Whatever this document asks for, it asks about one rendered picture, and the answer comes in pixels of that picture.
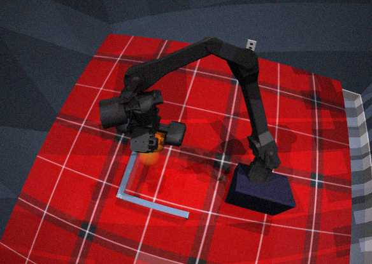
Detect clear l-shaped low wall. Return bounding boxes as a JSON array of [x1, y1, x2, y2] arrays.
[[119, 153, 187, 219]]

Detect grey l-shaped low wall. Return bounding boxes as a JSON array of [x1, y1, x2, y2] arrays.
[[116, 152, 190, 220]]

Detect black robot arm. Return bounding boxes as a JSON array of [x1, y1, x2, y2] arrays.
[[98, 37, 281, 185]]

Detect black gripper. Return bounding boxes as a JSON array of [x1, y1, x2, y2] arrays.
[[115, 107, 186, 147]]

